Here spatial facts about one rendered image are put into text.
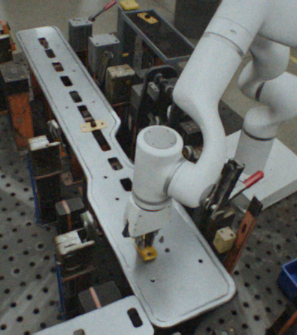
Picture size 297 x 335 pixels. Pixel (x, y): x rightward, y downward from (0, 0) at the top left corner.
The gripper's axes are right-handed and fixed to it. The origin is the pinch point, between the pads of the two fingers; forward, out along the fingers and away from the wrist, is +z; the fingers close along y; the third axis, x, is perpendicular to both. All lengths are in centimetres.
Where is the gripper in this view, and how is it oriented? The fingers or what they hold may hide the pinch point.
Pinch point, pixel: (144, 238)
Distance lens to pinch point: 97.1
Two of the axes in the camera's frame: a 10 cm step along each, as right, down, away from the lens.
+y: -8.9, 2.5, -3.7
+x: 4.4, 6.6, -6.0
